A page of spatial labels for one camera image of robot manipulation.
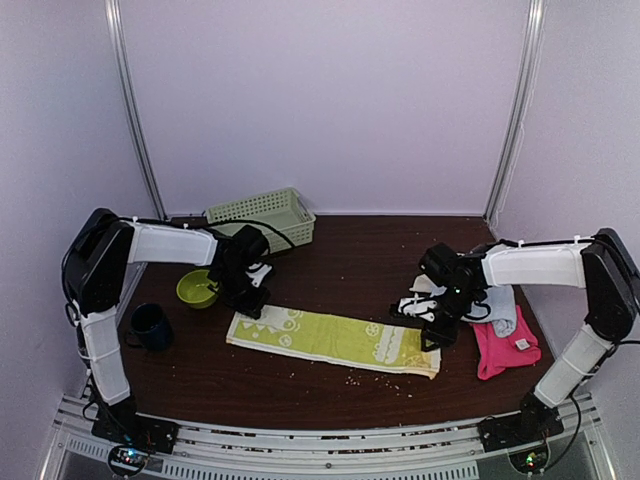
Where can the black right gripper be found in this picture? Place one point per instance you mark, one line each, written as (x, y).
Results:
(444, 337)

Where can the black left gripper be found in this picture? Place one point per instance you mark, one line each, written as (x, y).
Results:
(252, 307)

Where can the green patterned towel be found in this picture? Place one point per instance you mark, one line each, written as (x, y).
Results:
(335, 340)

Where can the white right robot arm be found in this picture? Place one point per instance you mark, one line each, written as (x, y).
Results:
(591, 281)

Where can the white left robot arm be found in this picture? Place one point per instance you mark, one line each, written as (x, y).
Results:
(95, 267)

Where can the cream white towel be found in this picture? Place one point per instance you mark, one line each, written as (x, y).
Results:
(422, 284)

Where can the lime green bowl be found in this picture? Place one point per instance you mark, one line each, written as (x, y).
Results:
(197, 290)

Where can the pink towel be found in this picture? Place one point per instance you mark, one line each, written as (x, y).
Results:
(497, 354)

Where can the light blue towel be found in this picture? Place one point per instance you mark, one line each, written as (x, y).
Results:
(498, 309)

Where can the pale green plastic basket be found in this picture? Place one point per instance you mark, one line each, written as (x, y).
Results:
(280, 215)

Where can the dark blue mug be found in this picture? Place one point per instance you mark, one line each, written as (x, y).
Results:
(150, 329)

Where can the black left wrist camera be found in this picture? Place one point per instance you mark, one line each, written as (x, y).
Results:
(251, 242)

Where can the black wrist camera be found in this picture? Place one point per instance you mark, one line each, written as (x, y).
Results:
(251, 242)
(438, 263)

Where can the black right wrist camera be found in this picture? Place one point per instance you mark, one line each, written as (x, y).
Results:
(438, 263)

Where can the aluminium front rail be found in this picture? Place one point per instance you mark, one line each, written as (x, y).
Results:
(450, 450)

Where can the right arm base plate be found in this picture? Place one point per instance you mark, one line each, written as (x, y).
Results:
(516, 430)

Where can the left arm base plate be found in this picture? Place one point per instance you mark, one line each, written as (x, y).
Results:
(147, 434)

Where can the aluminium frame post left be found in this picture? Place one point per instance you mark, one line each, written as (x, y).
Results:
(118, 41)

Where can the aluminium frame post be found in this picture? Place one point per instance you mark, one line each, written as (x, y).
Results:
(523, 94)
(118, 41)

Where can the aluminium frame post right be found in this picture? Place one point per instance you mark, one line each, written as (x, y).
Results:
(523, 94)

